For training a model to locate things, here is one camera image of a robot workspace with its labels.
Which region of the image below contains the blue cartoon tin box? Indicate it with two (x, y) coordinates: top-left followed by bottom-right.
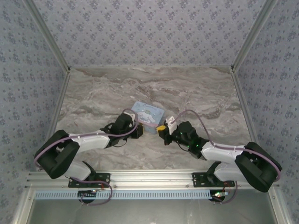
(130, 100), (165, 135)

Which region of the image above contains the black circuit board with LED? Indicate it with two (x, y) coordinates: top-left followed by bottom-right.
(78, 189), (97, 203)
(211, 190), (228, 203)

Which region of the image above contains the grey metal base tray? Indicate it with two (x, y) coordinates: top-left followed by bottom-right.
(11, 188), (290, 224)

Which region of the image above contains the aluminium mounting rail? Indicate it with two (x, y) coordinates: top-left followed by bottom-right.
(25, 169), (280, 190)

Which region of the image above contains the white slotted cable duct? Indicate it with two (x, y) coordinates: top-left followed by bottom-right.
(34, 189), (213, 201)

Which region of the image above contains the aluminium frame post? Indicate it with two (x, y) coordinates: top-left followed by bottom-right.
(23, 0), (71, 73)
(230, 69), (264, 158)
(231, 0), (279, 70)
(48, 70), (71, 138)

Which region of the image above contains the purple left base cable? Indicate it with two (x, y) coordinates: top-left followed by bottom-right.
(70, 177), (113, 206)

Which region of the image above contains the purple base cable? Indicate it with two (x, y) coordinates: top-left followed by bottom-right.
(70, 177), (113, 206)
(214, 181), (239, 205)

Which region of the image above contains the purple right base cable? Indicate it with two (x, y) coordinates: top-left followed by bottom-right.
(214, 181), (239, 205)

